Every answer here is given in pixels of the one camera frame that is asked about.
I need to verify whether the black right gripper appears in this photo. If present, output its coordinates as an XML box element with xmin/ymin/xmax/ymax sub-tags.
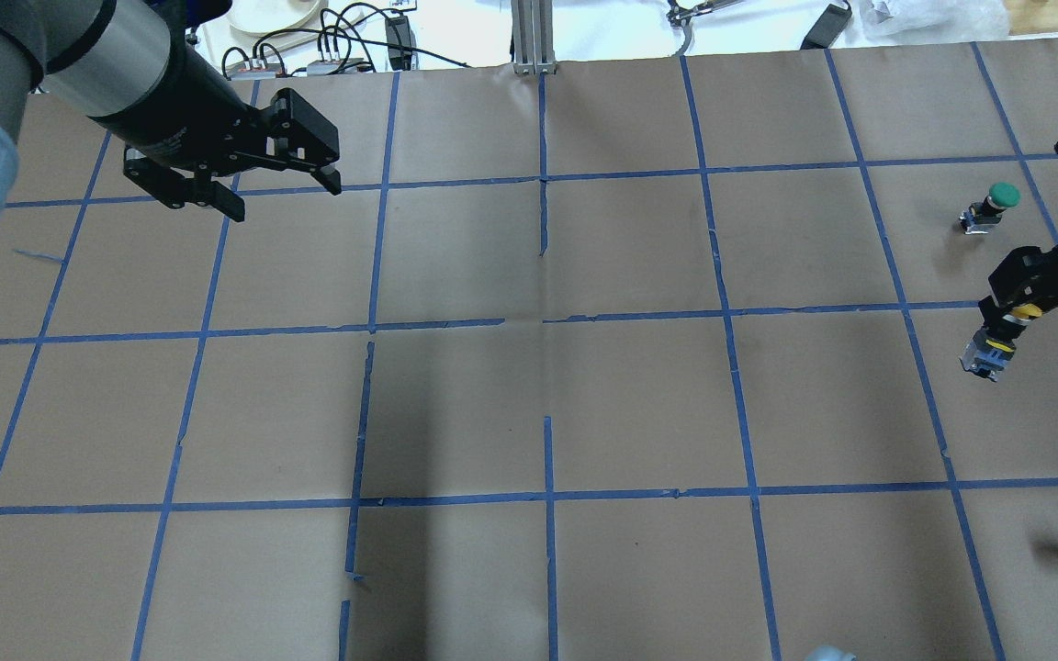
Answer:
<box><xmin>979</xmin><ymin>244</ymin><xmax>1058</xmax><ymax>344</ymax></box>

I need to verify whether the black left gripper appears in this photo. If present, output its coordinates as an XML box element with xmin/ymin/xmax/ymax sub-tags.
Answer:
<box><xmin>93</xmin><ymin>41</ymin><xmax>342</xmax><ymax>222</ymax></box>

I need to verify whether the yellow push button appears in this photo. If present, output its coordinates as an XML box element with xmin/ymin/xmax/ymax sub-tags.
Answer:
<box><xmin>959</xmin><ymin>297</ymin><xmax>1044</xmax><ymax>382</ymax></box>

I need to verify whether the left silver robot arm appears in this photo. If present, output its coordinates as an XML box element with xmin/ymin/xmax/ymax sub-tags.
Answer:
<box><xmin>0</xmin><ymin>1</ymin><xmax>342</xmax><ymax>222</ymax></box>

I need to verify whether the green push button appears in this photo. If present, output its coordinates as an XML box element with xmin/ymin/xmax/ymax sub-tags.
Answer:
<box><xmin>959</xmin><ymin>183</ymin><xmax>1021</xmax><ymax>237</ymax></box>

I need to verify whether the brown relay board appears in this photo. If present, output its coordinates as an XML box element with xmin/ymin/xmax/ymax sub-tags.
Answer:
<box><xmin>224</xmin><ymin>58</ymin><xmax>280</xmax><ymax>80</ymax></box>
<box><xmin>303</xmin><ymin>56</ymin><xmax>373</xmax><ymax>78</ymax></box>

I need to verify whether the cream round plate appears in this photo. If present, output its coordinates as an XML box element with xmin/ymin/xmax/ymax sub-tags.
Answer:
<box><xmin>224</xmin><ymin>0</ymin><xmax>328</xmax><ymax>37</ymax></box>

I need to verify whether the black power adapter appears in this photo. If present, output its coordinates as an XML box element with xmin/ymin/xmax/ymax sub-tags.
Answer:
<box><xmin>799</xmin><ymin>1</ymin><xmax>853</xmax><ymax>50</ymax></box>

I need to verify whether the black cable bundle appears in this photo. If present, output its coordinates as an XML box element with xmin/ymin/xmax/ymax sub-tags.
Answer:
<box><xmin>219</xmin><ymin>0</ymin><xmax>470</xmax><ymax>79</ymax></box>

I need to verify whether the aluminium frame post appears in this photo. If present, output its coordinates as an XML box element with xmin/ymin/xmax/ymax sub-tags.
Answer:
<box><xmin>509</xmin><ymin>0</ymin><xmax>557</xmax><ymax>76</ymax></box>

